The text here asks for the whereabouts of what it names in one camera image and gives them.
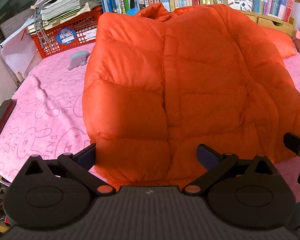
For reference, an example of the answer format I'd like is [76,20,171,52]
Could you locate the white paper sheets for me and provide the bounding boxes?
[0,30,43,80]

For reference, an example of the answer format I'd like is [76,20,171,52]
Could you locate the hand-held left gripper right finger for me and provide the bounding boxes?
[182,144,285,197]

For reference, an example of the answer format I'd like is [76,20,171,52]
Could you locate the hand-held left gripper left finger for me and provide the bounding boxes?
[15,144,117,197]

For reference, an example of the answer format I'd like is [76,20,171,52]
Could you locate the grey perforated board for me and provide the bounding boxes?
[0,9,37,40]

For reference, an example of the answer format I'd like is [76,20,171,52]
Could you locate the orange puffer jacket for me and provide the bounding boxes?
[82,3,300,184]

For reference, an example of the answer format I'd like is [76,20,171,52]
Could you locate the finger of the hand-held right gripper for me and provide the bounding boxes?
[283,132,300,186]

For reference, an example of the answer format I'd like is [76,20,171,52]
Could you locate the pink rabbit print blanket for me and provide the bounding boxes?
[0,42,300,203]

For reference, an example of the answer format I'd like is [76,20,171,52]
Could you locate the red crate with blue sticker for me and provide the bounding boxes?
[30,5,103,58]

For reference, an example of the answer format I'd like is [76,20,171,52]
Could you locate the small grey-green toy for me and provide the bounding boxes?
[67,51,90,71]

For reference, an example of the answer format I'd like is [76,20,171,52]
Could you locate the wooden drawer organizer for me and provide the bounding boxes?
[240,10,295,37]

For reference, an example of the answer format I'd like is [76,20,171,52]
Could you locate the stack of magazines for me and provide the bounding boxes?
[26,0,103,34]

